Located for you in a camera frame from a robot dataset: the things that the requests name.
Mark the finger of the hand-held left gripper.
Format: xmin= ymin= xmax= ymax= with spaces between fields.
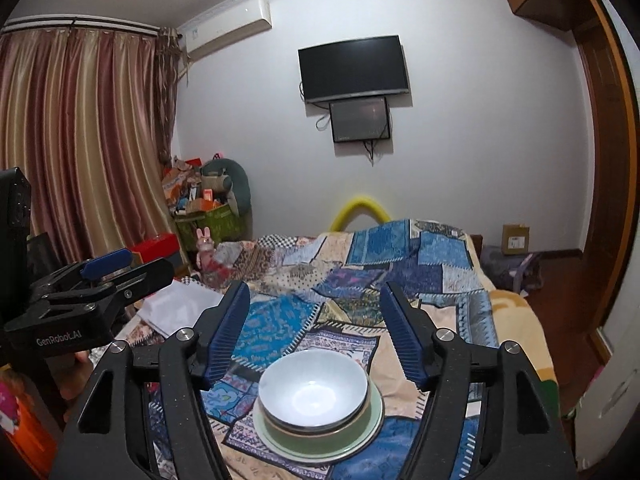
xmin=30 ymin=247 xmax=135 ymax=301
xmin=82 ymin=257 xmax=175 ymax=307

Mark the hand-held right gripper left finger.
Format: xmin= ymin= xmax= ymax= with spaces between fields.
xmin=50 ymin=280 xmax=251 ymax=480

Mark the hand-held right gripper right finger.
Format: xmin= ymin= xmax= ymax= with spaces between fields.
xmin=378 ymin=281 xmax=578 ymax=480

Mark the green bowl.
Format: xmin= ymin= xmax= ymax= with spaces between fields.
xmin=262 ymin=375 xmax=375 ymax=436

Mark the white spotted bowl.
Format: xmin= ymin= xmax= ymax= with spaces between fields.
xmin=258 ymin=349 xmax=371 ymax=433

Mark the green plate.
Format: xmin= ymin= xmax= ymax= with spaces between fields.
xmin=252 ymin=385 xmax=385 ymax=453

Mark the red box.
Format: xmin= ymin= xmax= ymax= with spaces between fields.
xmin=131 ymin=234 xmax=181 ymax=263

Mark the white paper sheet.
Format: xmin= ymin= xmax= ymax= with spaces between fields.
xmin=135 ymin=280 xmax=223 ymax=338

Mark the pink rabbit toy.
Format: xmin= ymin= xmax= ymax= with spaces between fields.
xmin=195 ymin=227 xmax=217 ymax=272

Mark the green storage box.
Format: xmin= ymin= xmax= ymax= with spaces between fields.
xmin=175 ymin=205 xmax=243 ymax=251

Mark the pile of assorted boxes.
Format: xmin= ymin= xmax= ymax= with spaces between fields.
xmin=162 ymin=157 xmax=236 ymax=218

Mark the striped brown curtain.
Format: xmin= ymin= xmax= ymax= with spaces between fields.
xmin=0 ymin=27 xmax=181 ymax=271

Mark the grey bag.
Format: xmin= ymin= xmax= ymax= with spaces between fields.
xmin=482 ymin=245 xmax=543 ymax=296

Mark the grey plush pillow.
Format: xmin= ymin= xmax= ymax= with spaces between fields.
xmin=201 ymin=158 xmax=253 ymax=221

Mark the yellow foam tube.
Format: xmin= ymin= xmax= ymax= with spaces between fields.
xmin=330 ymin=194 xmax=391 ymax=233

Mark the cardboard box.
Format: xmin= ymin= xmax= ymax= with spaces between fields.
xmin=501 ymin=224 xmax=531 ymax=252

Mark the white sticker-covered case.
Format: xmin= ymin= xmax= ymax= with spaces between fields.
xmin=572 ymin=320 xmax=640 ymax=471

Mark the white air conditioner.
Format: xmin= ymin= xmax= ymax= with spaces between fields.
xmin=182 ymin=0 xmax=273 ymax=58

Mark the brown wooden door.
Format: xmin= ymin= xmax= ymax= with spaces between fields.
xmin=570 ymin=25 xmax=626 ymax=311

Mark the small black wall monitor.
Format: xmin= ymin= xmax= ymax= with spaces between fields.
xmin=329 ymin=96 xmax=392 ymax=143

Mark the white curtain rail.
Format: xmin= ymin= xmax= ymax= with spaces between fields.
xmin=0 ymin=15 xmax=173 ymax=37

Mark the large black wall television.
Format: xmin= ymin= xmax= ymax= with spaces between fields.
xmin=298 ymin=36 xmax=411 ymax=103

